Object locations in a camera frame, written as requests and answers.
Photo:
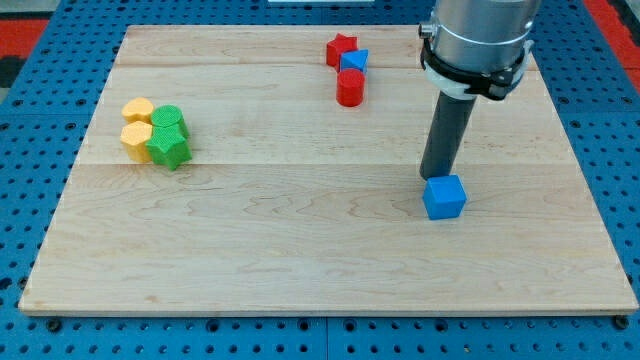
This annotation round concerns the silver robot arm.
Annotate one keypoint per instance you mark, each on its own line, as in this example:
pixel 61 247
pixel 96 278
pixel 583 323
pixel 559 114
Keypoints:
pixel 479 36

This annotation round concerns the blue cube block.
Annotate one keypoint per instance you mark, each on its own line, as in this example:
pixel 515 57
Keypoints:
pixel 444 197

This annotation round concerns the wooden board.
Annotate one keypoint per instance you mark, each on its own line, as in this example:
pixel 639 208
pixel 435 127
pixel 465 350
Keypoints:
pixel 293 205

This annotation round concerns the red cylinder block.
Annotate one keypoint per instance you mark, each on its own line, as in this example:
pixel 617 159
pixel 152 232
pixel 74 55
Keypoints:
pixel 350 87

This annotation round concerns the blue triangle block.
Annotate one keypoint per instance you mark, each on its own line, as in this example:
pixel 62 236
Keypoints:
pixel 356 59

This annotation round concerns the red star block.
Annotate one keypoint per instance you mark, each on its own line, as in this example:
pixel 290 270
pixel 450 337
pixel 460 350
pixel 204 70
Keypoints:
pixel 336 47

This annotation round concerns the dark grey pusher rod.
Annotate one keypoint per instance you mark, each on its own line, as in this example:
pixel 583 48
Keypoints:
pixel 446 132

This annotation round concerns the green star block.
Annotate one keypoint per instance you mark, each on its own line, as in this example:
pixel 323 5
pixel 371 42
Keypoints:
pixel 168 147

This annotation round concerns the green cylinder block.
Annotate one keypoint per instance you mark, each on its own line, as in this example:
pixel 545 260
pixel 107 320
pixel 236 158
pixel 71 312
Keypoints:
pixel 169 115

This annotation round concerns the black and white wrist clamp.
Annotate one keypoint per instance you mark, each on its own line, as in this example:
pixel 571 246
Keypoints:
pixel 464 85

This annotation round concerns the yellow hexagon block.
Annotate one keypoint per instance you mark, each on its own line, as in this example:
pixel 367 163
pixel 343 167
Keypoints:
pixel 134 137

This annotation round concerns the yellow heart block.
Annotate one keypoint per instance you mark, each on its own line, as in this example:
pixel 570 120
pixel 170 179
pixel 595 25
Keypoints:
pixel 138 109

